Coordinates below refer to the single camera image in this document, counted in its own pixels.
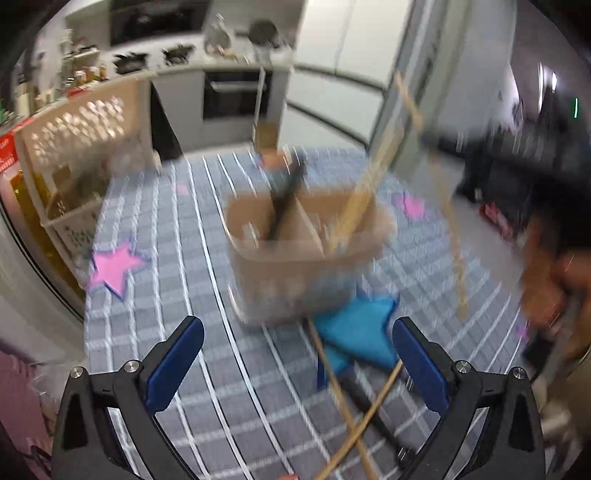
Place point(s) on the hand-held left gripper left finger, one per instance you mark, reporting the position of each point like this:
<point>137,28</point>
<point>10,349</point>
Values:
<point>178,364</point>

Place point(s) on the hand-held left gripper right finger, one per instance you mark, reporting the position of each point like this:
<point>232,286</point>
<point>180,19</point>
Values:
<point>418,364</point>

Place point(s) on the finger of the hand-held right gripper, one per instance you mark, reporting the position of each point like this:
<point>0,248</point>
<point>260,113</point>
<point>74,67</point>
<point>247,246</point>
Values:
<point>443,141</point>

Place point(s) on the beige plastic utensil holder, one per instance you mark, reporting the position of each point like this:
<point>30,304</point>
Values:
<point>295,277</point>

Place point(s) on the person's right hand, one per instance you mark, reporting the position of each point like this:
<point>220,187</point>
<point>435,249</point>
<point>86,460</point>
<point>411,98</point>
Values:
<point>554,286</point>

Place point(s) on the grey checked star tablecloth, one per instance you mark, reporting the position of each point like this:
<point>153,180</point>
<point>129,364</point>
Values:
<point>184,277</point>

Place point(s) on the white refrigerator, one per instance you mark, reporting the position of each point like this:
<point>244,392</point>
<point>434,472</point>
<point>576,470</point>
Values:
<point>351,55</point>

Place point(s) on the pink plastic chair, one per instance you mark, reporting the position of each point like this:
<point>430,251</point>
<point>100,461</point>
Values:
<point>23,392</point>

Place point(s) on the dark round hanging tray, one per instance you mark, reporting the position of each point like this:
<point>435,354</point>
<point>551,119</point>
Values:
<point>263,33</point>

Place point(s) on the yellow oil bottle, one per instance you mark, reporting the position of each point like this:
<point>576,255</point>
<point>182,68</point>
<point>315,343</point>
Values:
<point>25,212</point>

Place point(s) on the black built-in oven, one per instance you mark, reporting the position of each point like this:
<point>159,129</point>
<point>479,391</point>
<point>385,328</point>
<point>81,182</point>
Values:
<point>231,97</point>

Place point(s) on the beige flower-cut basket cart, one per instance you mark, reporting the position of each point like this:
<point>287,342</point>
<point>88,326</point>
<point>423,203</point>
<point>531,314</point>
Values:
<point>78,134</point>

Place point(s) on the red plastic basket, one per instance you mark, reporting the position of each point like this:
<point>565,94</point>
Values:
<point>7,154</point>

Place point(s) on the black lidded pot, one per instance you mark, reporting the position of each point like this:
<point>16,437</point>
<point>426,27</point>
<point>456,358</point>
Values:
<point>178,54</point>

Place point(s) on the black wok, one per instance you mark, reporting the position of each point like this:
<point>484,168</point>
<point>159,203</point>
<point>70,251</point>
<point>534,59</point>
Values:
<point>131,62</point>

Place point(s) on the black range hood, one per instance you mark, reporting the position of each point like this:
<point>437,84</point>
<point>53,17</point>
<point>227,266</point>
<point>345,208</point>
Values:
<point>157,21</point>

